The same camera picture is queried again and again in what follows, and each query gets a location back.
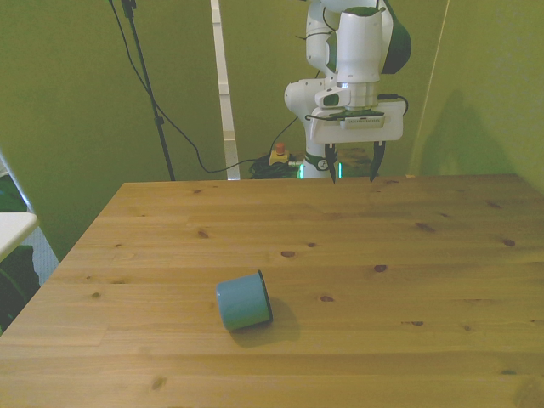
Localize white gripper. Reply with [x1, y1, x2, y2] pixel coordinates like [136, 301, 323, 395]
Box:
[308, 100, 405, 185]

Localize blue enamel mug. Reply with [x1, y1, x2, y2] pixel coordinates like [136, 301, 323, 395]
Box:
[215, 269, 275, 332]

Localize yellow emergency stop button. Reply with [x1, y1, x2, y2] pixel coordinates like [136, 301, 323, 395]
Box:
[269, 142, 295, 167]

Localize black tripod stand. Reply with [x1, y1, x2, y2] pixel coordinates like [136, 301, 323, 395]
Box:
[121, 0, 177, 182]

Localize white side table top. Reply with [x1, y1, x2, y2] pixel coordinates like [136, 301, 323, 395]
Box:
[0, 212, 40, 263]

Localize dark bulky item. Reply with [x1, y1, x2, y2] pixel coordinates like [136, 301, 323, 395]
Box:
[0, 244, 42, 335]

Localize coiled black cables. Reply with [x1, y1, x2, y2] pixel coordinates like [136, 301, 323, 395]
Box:
[248, 155, 308, 180]

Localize white door frame post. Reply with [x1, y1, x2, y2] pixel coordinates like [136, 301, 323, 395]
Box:
[210, 0, 241, 181]

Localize black tripod camera cable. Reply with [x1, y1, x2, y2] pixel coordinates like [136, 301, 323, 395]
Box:
[108, 0, 301, 175]

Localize grey metal frame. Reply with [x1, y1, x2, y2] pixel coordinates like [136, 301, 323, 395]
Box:
[0, 148, 60, 264]

